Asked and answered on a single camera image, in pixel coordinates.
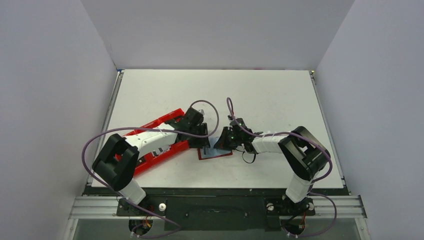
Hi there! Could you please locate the red leather card holder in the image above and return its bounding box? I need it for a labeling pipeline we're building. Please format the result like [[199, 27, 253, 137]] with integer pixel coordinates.
[[197, 136, 233, 160]]

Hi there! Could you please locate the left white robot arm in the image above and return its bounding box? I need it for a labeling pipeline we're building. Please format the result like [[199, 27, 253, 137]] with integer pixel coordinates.
[[92, 107, 209, 215]]

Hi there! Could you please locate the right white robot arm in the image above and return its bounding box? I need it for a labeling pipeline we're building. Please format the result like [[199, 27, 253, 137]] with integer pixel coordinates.
[[213, 118, 333, 214]]

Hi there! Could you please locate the silver striped card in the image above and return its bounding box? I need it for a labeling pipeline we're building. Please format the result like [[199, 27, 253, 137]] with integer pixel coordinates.
[[151, 146, 171, 157]]

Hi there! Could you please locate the red plastic compartment tray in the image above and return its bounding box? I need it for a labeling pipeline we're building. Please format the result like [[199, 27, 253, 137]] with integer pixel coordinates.
[[123, 108, 190, 176]]

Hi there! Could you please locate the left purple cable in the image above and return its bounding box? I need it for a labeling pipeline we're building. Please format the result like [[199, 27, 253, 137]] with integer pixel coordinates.
[[81, 99, 220, 233]]

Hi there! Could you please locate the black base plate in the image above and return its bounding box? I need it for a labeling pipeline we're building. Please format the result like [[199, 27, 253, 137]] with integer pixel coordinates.
[[82, 187, 348, 232]]

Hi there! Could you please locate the aluminium rail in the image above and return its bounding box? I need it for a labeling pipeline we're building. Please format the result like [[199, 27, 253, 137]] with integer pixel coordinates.
[[69, 195, 367, 220]]

